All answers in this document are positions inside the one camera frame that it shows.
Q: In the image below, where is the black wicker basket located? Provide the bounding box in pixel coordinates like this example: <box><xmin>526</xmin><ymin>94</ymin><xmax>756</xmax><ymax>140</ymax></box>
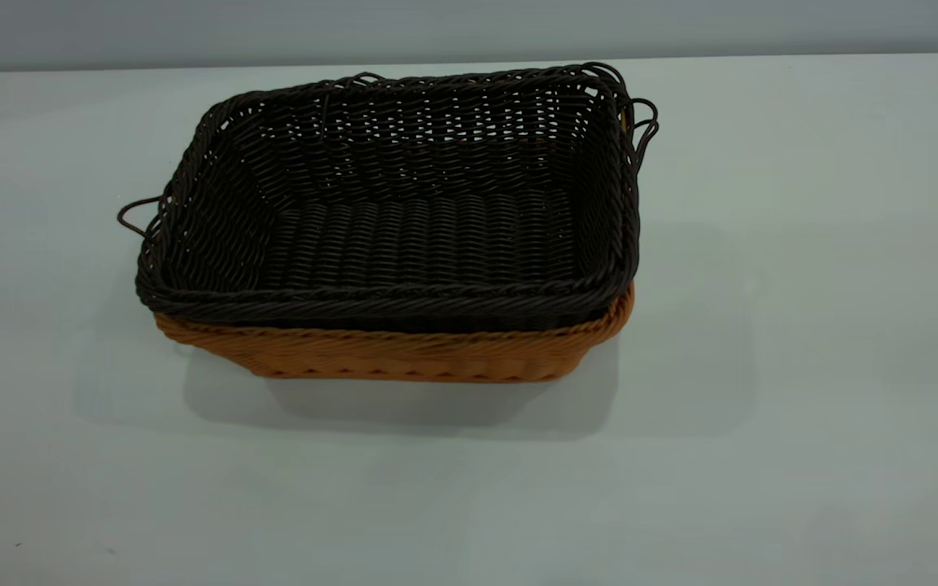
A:
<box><xmin>116</xmin><ymin>62</ymin><xmax>660</xmax><ymax>331</ymax></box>

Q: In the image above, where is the brown wicker basket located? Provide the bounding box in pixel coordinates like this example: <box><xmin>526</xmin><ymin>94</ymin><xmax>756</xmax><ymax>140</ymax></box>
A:
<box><xmin>153</xmin><ymin>110</ymin><xmax>637</xmax><ymax>384</ymax></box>

